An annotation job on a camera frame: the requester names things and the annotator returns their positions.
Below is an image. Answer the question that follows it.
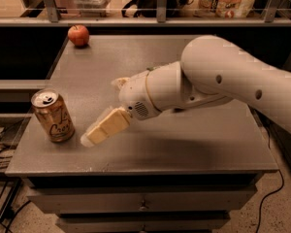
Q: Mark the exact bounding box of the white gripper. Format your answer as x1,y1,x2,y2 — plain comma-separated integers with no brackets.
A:
81,71,161,148

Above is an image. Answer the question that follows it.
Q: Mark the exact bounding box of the orange LaCroix soda can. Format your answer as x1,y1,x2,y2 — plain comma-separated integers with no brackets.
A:
31,88,75,143

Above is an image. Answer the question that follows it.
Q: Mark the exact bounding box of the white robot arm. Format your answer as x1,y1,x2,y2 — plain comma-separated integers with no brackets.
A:
81,35,291,147

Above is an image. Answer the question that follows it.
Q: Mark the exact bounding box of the red apple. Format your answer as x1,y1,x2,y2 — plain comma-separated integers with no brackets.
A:
68,24,89,47

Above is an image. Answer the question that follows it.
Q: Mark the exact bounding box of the green chip bag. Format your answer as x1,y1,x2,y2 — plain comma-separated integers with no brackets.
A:
146,66,156,71

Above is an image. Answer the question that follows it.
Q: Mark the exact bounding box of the grey drawer cabinet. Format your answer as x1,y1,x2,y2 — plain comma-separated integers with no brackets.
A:
7,36,276,233

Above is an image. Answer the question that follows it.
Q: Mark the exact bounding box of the black bag on shelf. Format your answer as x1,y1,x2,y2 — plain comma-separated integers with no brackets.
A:
121,0,194,17

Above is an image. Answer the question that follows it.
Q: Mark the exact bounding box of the grey metal shelf rail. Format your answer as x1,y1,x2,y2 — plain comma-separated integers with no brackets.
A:
0,0,291,27

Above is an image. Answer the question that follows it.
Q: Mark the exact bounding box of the black cables left floor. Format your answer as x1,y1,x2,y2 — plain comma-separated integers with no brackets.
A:
0,119,32,233

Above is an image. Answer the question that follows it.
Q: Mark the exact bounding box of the black floor cable right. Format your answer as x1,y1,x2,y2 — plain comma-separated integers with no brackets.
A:
254,123,285,233

